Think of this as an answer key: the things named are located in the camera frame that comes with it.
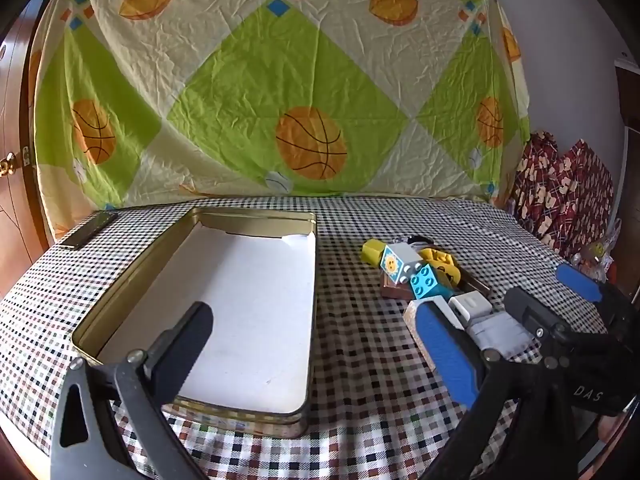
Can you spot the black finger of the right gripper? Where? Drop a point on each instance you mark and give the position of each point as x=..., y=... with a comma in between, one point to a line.
x=551, y=331

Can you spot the brown wooden door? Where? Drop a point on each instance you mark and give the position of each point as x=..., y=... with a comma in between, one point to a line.
x=24, y=236

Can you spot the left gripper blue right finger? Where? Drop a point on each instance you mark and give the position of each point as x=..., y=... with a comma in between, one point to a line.
x=482, y=381

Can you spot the white charger box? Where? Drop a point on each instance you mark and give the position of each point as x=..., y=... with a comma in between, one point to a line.
x=469, y=307

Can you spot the basketball pattern hanging sheet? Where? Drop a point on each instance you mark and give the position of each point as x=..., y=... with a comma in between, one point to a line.
x=142, y=102

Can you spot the small yellow cube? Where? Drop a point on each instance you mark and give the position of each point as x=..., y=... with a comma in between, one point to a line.
x=371, y=251

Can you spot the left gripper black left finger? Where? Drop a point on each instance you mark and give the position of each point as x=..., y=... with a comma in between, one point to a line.
x=86, y=442

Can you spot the gold metal tin box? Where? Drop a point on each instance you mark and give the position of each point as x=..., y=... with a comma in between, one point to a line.
x=110, y=311

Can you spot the white paper tin liner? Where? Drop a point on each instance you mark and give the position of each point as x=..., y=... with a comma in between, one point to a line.
x=261, y=292

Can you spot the brass door knob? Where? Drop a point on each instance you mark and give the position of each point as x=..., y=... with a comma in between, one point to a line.
x=8, y=164

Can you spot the white cork-sided box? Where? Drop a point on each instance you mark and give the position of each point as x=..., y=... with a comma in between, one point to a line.
x=428, y=320

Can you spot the yellow large toy block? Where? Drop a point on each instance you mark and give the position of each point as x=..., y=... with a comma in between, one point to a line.
x=444, y=263

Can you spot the plastic bag with smiley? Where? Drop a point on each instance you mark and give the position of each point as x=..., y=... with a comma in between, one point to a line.
x=595, y=259

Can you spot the red bear pattern cloth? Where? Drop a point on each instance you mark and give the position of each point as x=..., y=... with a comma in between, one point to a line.
x=563, y=199

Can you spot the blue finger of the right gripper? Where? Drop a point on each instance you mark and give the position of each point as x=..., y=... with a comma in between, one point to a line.
x=579, y=283

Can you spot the brown card box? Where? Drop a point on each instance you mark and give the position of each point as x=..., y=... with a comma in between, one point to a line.
x=390, y=290

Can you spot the checkered tablecloth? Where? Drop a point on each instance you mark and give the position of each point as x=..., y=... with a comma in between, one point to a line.
x=376, y=410

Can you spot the black smartphone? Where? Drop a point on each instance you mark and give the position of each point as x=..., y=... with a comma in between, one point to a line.
x=82, y=236

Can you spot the brown harmonica case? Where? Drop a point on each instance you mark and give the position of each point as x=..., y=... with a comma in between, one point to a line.
x=469, y=283

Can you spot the white toy block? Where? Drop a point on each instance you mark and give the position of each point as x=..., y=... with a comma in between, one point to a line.
x=400, y=262

